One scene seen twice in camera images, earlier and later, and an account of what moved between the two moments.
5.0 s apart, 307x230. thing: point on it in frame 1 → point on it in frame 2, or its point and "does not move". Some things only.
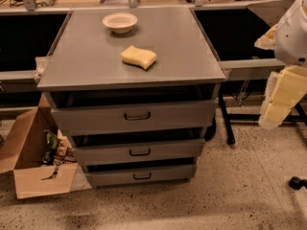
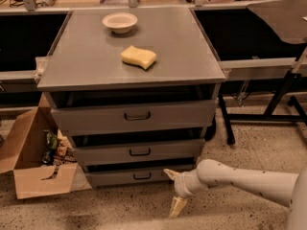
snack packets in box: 59,151 does not move
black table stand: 228,118 does not move
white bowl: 120,22 does not move
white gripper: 293,40 → 181,184
